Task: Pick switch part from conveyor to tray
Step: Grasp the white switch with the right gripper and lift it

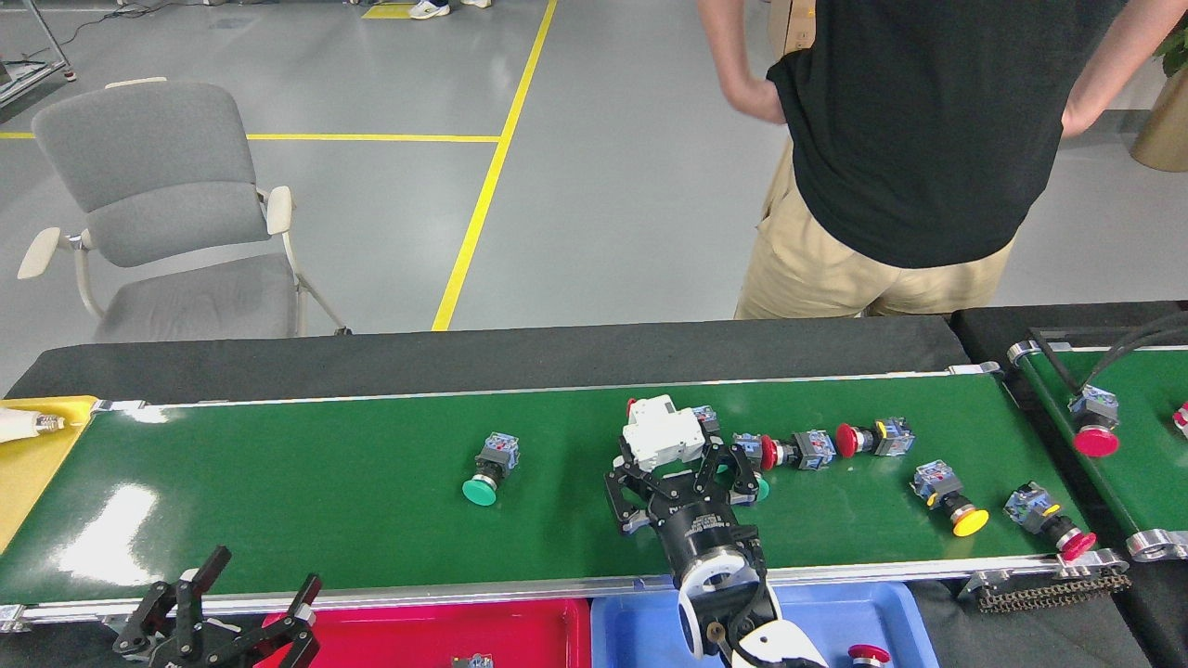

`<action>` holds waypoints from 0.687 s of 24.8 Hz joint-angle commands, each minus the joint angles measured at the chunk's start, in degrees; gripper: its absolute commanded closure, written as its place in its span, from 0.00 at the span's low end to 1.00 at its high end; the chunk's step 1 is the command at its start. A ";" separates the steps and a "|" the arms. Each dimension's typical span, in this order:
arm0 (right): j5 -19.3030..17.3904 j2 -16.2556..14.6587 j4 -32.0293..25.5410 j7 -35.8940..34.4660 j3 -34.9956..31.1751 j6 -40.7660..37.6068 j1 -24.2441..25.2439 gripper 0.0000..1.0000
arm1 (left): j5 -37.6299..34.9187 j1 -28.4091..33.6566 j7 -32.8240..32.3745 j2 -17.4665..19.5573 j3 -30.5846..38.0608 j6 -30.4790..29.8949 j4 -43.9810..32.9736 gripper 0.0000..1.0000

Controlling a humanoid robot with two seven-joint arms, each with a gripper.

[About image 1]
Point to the yellow push button switch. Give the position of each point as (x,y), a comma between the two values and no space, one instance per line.
(970,521)

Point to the grey office chair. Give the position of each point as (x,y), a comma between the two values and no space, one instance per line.
(153,158)

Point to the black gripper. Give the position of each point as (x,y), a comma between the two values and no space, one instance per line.
(213,659)
(705,524)

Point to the brown cardboard box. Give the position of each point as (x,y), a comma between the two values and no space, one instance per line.
(791,28)

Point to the short green conveyor belt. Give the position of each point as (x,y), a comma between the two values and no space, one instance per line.
(1142,482)

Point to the metal wheeled cart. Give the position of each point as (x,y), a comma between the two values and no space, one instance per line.
(28,82)

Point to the black guide frame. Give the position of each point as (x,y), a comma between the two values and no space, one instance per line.
(1058,366)

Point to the green push button switch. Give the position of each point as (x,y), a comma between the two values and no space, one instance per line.
(705,417)
(763,489)
(480,490)

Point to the white light bulb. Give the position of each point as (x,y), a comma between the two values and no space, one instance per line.
(19,425)

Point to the long green conveyor belt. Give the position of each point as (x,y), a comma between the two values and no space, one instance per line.
(325,482)

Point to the red plastic bin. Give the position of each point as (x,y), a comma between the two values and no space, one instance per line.
(390,640)

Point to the person's right forearm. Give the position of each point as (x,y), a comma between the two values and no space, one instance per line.
(752,104)

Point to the grey push button switch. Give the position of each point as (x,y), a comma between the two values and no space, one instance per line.
(471,661)

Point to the blue plastic bin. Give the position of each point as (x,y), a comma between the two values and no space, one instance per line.
(640,640)

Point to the potted plant gold pot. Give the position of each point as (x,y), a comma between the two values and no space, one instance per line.
(1165,130)

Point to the yellow plastic tray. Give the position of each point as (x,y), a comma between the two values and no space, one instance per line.
(28,473)

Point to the person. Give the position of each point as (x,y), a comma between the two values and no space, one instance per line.
(928,139)

